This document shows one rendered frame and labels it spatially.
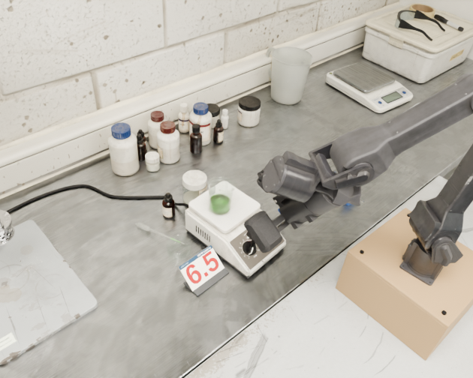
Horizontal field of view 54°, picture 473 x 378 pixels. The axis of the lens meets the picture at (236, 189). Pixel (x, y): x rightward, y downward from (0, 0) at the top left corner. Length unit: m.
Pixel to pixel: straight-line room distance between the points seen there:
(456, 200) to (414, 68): 1.06
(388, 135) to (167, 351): 0.54
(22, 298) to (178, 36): 0.78
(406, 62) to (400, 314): 1.11
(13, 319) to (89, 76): 0.60
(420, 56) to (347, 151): 1.16
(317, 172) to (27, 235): 0.69
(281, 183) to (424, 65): 1.22
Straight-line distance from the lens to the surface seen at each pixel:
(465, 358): 1.03
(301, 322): 0.96
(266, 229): 0.75
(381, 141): 0.68
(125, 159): 1.20
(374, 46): 1.90
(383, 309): 0.96
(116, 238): 1.08
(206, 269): 0.99
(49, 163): 1.25
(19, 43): 1.14
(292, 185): 0.67
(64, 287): 1.01
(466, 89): 0.71
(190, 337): 0.92
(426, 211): 0.85
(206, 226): 1.00
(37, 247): 1.09
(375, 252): 0.95
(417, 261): 0.93
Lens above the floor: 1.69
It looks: 42 degrees down
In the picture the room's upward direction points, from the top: 5 degrees clockwise
